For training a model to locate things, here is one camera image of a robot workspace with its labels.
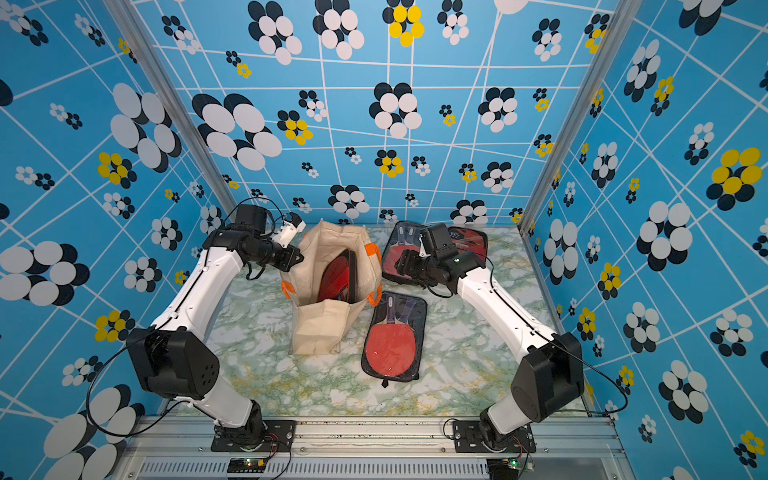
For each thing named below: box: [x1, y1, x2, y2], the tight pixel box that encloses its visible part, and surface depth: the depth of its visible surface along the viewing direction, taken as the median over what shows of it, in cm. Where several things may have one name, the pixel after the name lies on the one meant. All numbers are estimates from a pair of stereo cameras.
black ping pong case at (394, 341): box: [361, 292, 428, 388], surface depth 90 cm
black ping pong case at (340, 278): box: [318, 248, 358, 303], surface depth 93 cm
